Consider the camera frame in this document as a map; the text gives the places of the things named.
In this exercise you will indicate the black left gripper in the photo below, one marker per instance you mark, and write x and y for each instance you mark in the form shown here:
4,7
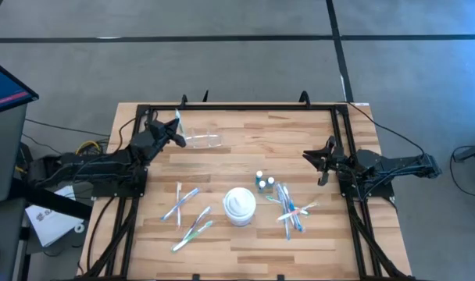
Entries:
159,130

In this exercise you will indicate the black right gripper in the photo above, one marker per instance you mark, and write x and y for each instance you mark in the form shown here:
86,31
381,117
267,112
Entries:
339,160

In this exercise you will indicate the clear plastic bag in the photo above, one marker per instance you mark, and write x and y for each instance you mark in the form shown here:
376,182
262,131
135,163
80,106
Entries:
206,141

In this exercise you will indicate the teal mouthwash bottle white cap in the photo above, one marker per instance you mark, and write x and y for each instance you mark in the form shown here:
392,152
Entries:
259,176
270,182
262,186

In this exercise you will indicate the white disinfecting wipes canister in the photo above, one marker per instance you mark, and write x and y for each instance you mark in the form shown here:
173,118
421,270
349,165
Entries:
239,205

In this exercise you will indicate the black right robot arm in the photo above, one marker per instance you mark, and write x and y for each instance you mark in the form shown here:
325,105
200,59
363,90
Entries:
397,162

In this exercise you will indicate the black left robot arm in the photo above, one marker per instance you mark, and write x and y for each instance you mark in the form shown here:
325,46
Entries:
112,162

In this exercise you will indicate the black arched table clamp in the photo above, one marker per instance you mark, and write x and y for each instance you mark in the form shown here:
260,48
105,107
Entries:
304,95

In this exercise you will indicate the white tape roll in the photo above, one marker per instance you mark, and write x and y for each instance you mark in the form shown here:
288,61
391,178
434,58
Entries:
75,228

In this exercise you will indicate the black stand bar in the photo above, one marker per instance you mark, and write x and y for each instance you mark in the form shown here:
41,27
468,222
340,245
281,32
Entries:
54,201

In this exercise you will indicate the white paper booklet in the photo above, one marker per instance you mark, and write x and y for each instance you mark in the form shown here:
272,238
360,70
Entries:
50,226

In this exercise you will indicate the grey cabinet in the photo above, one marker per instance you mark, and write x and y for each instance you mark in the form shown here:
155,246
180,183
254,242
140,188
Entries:
3,156

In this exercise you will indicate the blue screen monitor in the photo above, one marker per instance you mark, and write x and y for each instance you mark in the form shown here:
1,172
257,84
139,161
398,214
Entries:
3,89

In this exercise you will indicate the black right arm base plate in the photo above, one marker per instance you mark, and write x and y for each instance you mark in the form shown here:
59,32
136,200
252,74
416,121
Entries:
382,191

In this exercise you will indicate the black aluminium table frame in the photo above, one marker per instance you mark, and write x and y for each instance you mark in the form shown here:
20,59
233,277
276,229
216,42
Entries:
241,107

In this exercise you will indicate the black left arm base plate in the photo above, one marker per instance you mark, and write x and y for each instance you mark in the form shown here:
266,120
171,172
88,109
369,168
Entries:
104,191

